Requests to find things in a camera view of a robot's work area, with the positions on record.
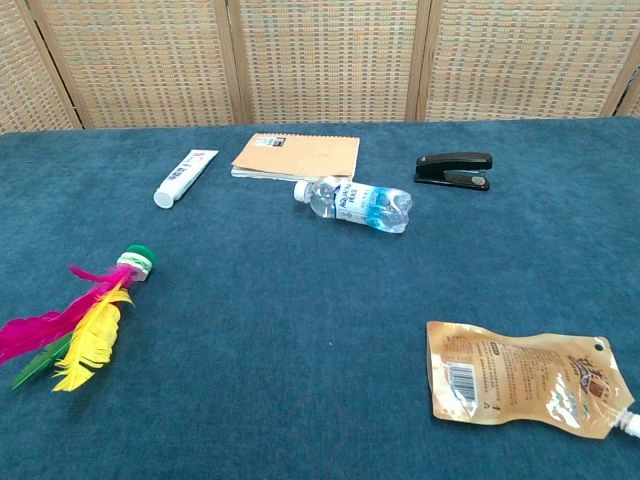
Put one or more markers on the black stapler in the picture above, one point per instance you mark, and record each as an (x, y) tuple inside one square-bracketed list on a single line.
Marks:
[(457, 167)]

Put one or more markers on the brown spiral notebook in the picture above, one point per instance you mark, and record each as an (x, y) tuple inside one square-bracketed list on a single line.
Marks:
[(300, 157)]

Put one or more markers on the woven folding screen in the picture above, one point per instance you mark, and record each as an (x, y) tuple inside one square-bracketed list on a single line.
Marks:
[(320, 60)]

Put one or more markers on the blue table cloth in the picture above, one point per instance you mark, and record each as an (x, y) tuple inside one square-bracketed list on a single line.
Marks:
[(280, 325)]

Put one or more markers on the clear plastic water bottle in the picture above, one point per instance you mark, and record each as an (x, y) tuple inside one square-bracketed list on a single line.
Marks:
[(360, 202)]

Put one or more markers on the tan spouted drink pouch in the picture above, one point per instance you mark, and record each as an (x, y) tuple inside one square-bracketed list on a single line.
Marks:
[(520, 375)]

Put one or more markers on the colourful feather shuttlecock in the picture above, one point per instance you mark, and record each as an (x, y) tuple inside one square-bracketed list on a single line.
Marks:
[(95, 320)]

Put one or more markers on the white toothpaste tube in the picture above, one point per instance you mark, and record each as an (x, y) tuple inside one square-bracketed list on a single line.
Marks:
[(184, 175)]

